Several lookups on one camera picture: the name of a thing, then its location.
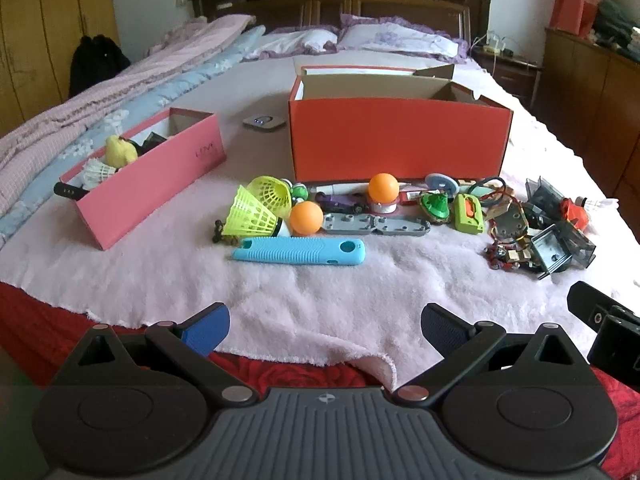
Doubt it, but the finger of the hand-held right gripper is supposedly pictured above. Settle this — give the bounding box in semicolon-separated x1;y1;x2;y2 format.
567;281;640;335
587;315;640;392

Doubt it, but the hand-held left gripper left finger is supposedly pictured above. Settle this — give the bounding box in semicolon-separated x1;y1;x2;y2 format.
50;302;260;405

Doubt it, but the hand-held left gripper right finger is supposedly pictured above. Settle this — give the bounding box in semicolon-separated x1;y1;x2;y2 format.
392;302;593;405

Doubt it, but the robot action figure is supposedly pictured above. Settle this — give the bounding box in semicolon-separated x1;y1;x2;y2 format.
485;240;533;273

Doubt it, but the blue rubber handle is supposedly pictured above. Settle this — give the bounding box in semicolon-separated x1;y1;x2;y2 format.
231;237;367;267

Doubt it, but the orange ping pong ball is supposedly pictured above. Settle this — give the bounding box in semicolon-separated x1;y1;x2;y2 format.
289;202;323;235
367;173;401;204

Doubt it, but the yellow shuttlecock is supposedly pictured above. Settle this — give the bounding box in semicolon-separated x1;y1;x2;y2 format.
248;176;292;218
222;185;291;238

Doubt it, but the pink box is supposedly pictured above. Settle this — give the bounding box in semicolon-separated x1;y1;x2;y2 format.
54;108;227;251

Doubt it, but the orange cardboard box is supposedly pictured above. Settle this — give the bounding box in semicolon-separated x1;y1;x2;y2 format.
287;64;515;184

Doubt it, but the red toy hat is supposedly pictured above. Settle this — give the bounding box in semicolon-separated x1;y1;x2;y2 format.
560;197;591;231

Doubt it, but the white shuttlecock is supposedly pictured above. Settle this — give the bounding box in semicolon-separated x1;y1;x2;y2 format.
575;196;621;213
81;159;118;191

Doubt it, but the grey plastic plate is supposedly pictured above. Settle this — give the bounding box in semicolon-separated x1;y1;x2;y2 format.
322;211;377;234
375;215;432;239

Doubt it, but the green case orange slider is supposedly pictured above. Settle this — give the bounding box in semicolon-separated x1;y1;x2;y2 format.
452;193;485;235

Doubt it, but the green spinning top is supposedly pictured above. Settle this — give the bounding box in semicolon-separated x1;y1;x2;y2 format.
417;191;453;225

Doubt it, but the blue grey disc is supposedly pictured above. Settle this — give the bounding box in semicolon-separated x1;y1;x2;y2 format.
425;172;458;195

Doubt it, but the purple toy car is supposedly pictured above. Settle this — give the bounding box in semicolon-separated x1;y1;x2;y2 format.
320;191;368;213

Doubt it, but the red floral bedsheet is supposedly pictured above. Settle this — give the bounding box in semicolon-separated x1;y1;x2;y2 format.
0;280;640;411

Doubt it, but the long wooden cabinet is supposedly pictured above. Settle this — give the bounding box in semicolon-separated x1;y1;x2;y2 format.
542;25;640;201

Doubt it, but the black wristband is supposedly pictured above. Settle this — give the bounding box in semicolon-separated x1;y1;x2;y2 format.
54;182;88;201

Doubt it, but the yellow plush toy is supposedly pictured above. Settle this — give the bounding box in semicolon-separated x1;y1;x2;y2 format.
105;135;141;168

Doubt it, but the white device with blue lights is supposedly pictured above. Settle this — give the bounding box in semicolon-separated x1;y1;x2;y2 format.
243;115;287;133

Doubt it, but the wooden nightstand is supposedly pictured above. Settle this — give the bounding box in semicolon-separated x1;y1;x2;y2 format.
470;42;543;111

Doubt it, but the lavender bed sheet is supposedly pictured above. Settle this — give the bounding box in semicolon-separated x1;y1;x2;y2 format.
0;55;491;171

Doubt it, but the light blue floral blanket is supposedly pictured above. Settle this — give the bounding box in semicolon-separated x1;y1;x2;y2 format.
0;25;266;246

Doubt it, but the pink striped quilt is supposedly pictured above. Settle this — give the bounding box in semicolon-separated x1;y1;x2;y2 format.
0;14;258;216

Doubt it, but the pile of folded clothes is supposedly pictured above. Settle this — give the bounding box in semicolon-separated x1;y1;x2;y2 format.
592;0;640;61

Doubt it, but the black bag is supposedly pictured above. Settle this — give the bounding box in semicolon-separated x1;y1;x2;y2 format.
69;34;132;98

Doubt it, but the purple frilled pillow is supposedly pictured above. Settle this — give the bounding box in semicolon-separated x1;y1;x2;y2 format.
337;12;471;61
242;25;341;61

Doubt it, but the yellow wardrobe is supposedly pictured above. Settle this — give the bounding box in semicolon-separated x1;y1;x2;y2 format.
0;0;121;136

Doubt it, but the black bead string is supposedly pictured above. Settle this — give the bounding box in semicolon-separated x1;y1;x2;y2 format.
212;220;242;247

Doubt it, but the grey metal bracket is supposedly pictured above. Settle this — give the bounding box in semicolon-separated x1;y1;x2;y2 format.
492;205;530;243

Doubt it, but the dark blue hair tie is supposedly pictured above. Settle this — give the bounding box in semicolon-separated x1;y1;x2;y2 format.
477;176;507;207

